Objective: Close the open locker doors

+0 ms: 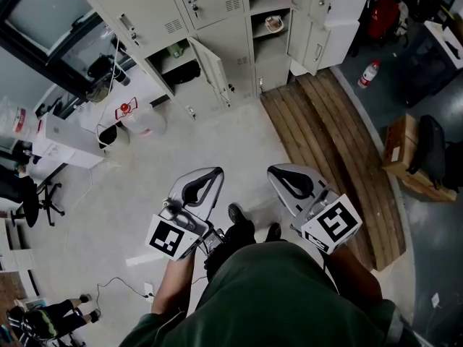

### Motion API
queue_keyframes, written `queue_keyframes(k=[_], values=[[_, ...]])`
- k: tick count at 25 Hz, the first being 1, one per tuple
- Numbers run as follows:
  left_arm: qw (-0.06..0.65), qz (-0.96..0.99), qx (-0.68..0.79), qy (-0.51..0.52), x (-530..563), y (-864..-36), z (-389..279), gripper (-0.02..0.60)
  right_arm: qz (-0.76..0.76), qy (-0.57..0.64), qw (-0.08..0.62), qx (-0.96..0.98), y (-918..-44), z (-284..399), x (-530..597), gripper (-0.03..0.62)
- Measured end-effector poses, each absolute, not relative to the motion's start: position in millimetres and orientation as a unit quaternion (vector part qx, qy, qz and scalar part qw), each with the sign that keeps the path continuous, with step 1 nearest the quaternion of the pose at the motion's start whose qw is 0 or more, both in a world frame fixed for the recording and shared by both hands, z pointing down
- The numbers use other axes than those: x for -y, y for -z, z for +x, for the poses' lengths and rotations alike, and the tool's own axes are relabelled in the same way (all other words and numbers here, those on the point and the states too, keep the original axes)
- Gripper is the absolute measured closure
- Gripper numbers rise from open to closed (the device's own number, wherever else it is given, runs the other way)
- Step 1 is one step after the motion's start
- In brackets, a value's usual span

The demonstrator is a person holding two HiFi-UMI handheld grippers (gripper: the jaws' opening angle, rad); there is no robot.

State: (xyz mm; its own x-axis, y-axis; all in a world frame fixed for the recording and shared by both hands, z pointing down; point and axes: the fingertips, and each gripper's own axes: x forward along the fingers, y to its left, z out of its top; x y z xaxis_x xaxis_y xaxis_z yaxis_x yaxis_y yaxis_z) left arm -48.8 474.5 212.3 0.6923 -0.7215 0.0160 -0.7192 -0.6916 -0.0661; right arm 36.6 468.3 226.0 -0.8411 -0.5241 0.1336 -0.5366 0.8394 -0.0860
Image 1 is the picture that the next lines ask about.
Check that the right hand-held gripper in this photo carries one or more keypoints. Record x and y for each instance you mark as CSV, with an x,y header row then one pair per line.
x,y
334,222

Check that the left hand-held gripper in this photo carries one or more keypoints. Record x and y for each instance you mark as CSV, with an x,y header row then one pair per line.
x,y
170,239

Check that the narrow grey locker door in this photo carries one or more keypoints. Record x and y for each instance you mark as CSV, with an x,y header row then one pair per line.
x,y
213,69

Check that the person's left forearm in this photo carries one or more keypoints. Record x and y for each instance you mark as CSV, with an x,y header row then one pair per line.
x,y
173,287

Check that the person's right forearm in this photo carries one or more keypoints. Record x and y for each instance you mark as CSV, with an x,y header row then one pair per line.
x,y
356,277

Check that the black bag in locker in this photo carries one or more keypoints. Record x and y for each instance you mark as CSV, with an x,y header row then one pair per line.
x,y
182,72

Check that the green item in locker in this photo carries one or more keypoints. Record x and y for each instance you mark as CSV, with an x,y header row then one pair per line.
x,y
175,51

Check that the grey metal locker cabinet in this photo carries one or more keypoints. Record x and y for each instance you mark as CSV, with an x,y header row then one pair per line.
x,y
144,13

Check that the person's left black shoe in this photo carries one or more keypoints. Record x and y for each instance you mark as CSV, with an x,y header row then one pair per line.
x,y
237,213

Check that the person's black shoe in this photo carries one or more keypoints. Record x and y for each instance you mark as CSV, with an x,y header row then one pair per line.
x,y
273,231
237,213

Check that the person's right black shoe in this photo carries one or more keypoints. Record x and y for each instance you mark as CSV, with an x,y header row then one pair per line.
x,y
273,231

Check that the wooden plank pallet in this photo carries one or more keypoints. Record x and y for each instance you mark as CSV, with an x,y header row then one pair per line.
x,y
336,150

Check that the black waist device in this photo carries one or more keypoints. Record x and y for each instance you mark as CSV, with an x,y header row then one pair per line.
x,y
213,242

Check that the person's black trouser legs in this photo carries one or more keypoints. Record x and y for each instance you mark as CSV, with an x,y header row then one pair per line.
x,y
231,244

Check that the large clear water jug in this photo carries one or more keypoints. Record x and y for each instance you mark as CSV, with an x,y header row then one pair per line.
x,y
144,119

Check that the black waste bin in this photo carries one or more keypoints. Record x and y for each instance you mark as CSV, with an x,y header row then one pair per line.
x,y
110,136

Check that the cardboard box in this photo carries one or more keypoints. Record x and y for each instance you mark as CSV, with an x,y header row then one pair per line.
x,y
398,146

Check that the white power strip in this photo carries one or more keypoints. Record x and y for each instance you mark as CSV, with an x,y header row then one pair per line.
x,y
149,292

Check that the person's green shirt torso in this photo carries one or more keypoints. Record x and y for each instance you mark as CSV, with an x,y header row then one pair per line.
x,y
267,302

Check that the clear bottle with red cap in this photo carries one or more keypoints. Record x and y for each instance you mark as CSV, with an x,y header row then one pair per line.
x,y
368,75

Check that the flat wooden board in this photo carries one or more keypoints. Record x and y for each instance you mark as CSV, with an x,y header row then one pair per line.
x,y
430,190

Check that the slim black bag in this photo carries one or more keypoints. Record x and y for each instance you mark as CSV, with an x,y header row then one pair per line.
x,y
428,150

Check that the white box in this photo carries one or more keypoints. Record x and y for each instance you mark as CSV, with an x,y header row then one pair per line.
x,y
65,139

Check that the black kettle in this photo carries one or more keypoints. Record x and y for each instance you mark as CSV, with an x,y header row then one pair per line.
x,y
103,67

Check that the beige basket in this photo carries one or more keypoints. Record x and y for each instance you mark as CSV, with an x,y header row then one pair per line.
x,y
275,24

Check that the black office chair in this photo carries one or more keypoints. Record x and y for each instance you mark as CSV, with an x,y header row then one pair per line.
x,y
32,201

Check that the red bag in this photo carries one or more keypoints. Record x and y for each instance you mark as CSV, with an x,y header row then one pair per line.
x,y
383,18

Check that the clear plastic bag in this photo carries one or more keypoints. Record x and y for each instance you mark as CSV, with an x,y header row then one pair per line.
x,y
18,116

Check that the white shelf unit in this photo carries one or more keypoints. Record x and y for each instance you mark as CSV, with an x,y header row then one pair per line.
x,y
16,255

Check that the white table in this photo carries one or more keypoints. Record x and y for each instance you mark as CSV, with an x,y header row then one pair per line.
x,y
446,42

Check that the black framed window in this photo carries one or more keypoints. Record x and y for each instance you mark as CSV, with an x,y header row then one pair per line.
x,y
43,16

